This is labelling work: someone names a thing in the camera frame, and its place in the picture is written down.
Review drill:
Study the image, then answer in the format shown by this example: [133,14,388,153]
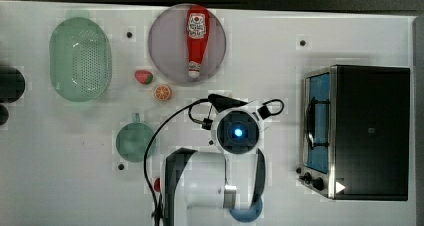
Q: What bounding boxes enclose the grey round plate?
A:
[148,4,227,86]

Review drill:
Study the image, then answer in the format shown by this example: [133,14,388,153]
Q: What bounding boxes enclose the green mug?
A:
[116,113,154,163]

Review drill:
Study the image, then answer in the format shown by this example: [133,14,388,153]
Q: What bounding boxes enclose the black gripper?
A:
[208,94,246,113]

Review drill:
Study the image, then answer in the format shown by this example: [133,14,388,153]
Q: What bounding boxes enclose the pink toy strawberry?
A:
[134,70,154,85]

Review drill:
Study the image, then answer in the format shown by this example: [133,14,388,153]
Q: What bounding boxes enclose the silver black toaster oven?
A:
[296,65,410,201]

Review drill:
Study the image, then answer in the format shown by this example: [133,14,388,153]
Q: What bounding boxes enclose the small red toy fruit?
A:
[154,178,161,192]

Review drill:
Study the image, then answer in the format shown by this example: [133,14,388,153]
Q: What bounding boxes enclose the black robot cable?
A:
[143,97,286,226]

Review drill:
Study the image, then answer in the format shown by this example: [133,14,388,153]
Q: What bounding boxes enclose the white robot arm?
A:
[161,94,271,226]

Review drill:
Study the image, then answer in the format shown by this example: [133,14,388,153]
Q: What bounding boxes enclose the toy orange half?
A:
[154,84,172,101]

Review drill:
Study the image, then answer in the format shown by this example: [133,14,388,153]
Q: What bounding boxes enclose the blue bowl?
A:
[229,200,263,223]

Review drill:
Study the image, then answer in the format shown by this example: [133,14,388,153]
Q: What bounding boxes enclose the red plush ketchup bottle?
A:
[186,5,210,78]

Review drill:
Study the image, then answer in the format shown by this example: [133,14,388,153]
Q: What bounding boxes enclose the small black cup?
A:
[0,105,9,125]

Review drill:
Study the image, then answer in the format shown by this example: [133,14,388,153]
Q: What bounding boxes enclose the green plastic colander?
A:
[49,17,112,102]

